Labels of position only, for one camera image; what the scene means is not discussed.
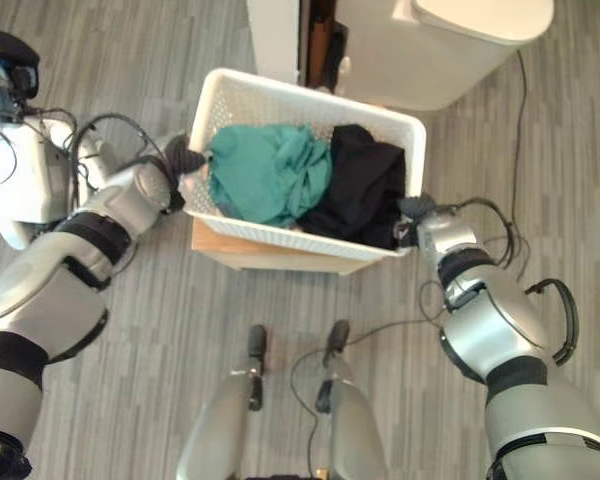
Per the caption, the black garment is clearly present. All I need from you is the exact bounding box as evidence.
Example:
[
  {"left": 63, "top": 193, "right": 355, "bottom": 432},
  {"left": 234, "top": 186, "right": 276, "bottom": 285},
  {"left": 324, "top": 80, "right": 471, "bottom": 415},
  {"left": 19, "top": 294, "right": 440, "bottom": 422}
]
[{"left": 296, "top": 123, "right": 407, "bottom": 250}]

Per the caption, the white washing machine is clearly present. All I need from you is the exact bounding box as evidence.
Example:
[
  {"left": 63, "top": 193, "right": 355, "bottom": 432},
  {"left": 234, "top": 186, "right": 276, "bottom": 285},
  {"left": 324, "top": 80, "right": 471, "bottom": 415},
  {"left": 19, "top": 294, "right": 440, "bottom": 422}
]
[{"left": 333, "top": 0, "right": 555, "bottom": 113}]

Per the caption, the silver right robot leg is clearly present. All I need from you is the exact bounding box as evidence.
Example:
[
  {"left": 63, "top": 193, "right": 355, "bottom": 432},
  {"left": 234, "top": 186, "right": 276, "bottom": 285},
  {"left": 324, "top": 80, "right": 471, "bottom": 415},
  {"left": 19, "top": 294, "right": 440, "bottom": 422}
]
[{"left": 315, "top": 319, "right": 387, "bottom": 480}]

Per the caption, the white robot on floor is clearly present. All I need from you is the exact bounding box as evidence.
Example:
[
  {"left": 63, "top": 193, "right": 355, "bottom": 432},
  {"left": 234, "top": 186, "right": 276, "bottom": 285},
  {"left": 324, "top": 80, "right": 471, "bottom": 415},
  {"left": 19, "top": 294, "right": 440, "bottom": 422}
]
[{"left": 0, "top": 29, "right": 106, "bottom": 251}]

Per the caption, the white cabinet panel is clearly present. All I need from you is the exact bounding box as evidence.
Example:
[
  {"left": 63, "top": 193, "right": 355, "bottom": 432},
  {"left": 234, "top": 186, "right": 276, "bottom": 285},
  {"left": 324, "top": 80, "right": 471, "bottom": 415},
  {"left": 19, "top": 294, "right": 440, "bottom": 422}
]
[{"left": 245, "top": 0, "right": 303, "bottom": 85}]

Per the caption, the light wooden stool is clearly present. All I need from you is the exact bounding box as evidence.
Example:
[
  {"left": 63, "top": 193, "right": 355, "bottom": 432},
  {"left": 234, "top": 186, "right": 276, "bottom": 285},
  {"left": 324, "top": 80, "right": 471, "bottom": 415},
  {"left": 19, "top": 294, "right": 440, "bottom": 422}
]
[{"left": 190, "top": 217, "right": 384, "bottom": 277}]

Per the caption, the black floor cable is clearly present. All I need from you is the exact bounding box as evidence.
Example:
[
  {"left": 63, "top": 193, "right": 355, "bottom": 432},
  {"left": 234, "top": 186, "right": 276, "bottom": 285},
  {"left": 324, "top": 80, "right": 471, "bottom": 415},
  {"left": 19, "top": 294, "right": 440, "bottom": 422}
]
[{"left": 507, "top": 49, "right": 530, "bottom": 236}]

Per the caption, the brown wooden board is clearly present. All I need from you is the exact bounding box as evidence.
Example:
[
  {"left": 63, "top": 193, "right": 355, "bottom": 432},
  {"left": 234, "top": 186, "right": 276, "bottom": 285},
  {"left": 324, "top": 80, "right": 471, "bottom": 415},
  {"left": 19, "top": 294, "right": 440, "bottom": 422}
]
[{"left": 305, "top": 0, "right": 350, "bottom": 92}]

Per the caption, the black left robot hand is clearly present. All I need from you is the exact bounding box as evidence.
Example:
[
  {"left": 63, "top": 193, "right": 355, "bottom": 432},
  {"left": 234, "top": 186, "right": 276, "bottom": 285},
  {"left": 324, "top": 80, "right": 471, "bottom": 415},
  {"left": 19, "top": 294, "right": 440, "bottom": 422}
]
[{"left": 162, "top": 133, "right": 213, "bottom": 187}]

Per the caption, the teal green garment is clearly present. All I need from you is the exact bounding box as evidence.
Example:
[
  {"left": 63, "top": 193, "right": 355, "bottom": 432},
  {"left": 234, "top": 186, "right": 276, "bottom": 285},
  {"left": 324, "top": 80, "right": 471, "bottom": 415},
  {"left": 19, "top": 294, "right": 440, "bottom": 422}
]
[{"left": 208, "top": 123, "right": 334, "bottom": 227}]

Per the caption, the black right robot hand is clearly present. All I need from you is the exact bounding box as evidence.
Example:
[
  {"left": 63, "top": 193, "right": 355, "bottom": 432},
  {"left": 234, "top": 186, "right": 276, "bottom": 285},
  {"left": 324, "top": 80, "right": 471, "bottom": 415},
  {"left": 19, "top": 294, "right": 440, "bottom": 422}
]
[{"left": 392, "top": 193, "right": 437, "bottom": 249}]

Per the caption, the white plastic laundry basket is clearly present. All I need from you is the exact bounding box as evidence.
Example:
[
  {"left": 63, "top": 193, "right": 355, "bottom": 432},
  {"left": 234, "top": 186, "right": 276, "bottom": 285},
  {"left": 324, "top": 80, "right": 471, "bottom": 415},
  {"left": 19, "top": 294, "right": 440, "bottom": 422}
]
[{"left": 181, "top": 67, "right": 427, "bottom": 261}]

